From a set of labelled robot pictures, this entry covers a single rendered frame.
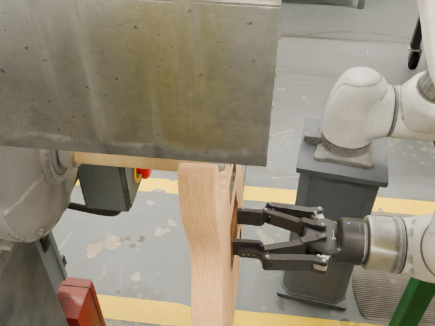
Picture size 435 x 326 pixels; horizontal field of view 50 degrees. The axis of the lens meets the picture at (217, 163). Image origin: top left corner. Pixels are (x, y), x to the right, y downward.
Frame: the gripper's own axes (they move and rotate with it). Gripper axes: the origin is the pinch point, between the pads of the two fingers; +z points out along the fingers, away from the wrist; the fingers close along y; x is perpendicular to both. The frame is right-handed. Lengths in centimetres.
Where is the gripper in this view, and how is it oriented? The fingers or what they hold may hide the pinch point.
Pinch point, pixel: (237, 230)
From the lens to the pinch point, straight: 78.3
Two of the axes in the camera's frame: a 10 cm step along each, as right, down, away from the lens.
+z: -9.9, -0.7, 1.0
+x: 0.1, -8.3, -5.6
